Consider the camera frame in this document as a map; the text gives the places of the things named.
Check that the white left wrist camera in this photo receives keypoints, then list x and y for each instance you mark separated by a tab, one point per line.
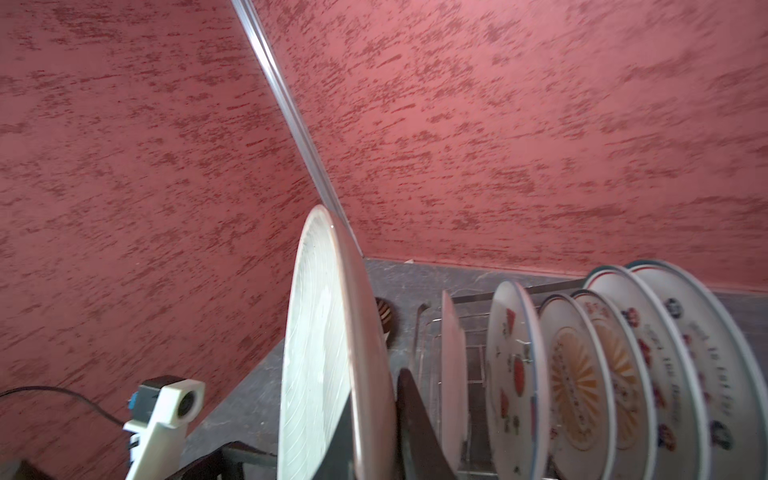
161	410

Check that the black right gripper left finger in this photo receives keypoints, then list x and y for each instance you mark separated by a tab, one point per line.
338	461

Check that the plain white large plate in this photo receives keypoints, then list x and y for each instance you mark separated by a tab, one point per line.
335	361

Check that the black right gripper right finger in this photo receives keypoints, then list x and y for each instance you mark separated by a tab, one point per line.
420	454

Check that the brown lettered rim plate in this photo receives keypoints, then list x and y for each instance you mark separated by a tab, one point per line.
454	385

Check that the orange sunburst plate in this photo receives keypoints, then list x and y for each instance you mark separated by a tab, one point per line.
635	457
583	431

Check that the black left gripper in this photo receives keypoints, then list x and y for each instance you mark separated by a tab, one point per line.
225	463

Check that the aluminium left corner post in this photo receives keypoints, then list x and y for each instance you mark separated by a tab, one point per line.
263	51

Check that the green rim fruit plate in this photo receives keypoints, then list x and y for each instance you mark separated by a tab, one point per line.
682	447
731	381

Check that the watermelon pattern white plate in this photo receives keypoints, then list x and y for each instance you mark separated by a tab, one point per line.
517	392

